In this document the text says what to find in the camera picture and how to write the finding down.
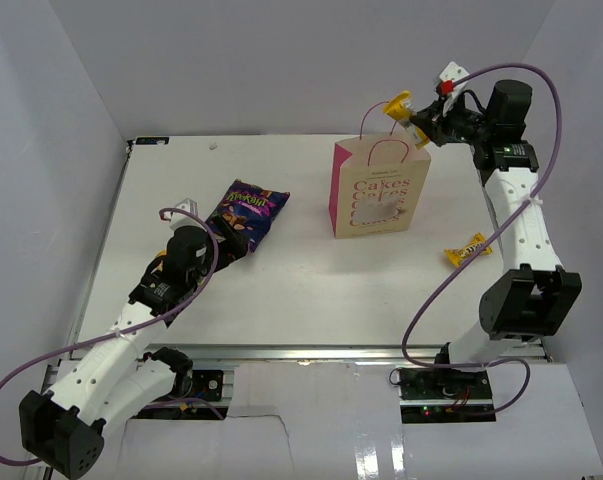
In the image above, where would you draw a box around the blue label left corner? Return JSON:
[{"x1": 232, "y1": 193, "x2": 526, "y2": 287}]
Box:
[{"x1": 134, "y1": 136, "x2": 170, "y2": 145}]

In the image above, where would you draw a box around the yellow M&M packet right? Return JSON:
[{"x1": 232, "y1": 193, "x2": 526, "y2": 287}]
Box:
[{"x1": 443, "y1": 232, "x2": 486, "y2": 268}]

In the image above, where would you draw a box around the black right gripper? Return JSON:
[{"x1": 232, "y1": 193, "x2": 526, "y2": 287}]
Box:
[{"x1": 412, "y1": 91, "x2": 495, "y2": 148}]

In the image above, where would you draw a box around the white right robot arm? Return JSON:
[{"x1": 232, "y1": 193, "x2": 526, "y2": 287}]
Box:
[{"x1": 411, "y1": 80, "x2": 582, "y2": 399}]

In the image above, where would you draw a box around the paper bag with pink handles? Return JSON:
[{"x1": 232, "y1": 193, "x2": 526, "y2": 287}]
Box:
[{"x1": 328, "y1": 124, "x2": 431, "y2": 239}]

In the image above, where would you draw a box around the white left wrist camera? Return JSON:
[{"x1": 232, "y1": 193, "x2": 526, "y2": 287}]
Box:
[{"x1": 159, "y1": 198, "x2": 199, "y2": 232}]

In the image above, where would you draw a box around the yellow snack packet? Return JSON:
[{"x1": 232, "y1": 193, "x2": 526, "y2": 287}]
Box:
[{"x1": 383, "y1": 91, "x2": 430, "y2": 149}]

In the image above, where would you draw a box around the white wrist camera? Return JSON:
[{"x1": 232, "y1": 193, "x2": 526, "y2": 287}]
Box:
[
  {"x1": 435, "y1": 61, "x2": 469, "y2": 116},
  {"x1": 159, "y1": 198, "x2": 199, "y2": 232}
]

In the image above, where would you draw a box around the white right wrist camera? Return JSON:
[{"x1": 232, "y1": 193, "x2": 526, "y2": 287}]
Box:
[{"x1": 435, "y1": 61, "x2": 469, "y2": 116}]

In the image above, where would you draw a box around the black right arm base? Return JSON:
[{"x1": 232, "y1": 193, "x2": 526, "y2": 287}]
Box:
[{"x1": 389, "y1": 368, "x2": 496, "y2": 425}]

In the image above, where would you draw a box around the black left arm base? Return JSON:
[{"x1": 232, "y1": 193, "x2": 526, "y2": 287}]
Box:
[{"x1": 149, "y1": 369, "x2": 225, "y2": 419}]

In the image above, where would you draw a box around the purple snack bag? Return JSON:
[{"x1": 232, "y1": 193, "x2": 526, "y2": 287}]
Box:
[{"x1": 206, "y1": 179, "x2": 290, "y2": 253}]

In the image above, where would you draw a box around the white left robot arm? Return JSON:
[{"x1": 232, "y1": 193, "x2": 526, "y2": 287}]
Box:
[{"x1": 19, "y1": 209, "x2": 249, "y2": 479}]

